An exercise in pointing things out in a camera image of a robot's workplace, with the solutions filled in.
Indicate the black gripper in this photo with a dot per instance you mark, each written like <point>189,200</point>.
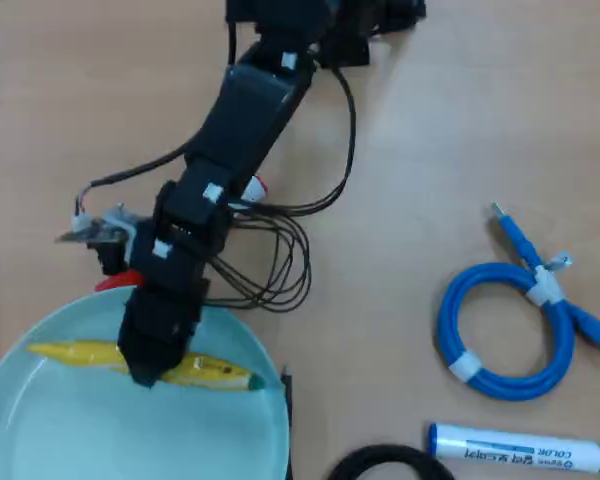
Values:
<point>165,315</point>

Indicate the yellow coffee stick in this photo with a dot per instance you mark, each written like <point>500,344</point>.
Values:
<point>80,352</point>

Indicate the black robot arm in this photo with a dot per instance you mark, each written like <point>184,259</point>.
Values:
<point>250,115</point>

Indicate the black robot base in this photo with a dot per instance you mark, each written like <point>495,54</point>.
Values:
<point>350,52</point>

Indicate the light blue plate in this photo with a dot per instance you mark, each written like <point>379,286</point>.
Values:
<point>105,430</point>

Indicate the white marker with red cap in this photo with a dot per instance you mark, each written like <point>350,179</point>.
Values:
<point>115,281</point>

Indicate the white marker with blue cap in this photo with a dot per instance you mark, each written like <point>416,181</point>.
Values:
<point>480,442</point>

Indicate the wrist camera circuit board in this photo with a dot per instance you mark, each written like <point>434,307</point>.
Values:
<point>105,227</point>

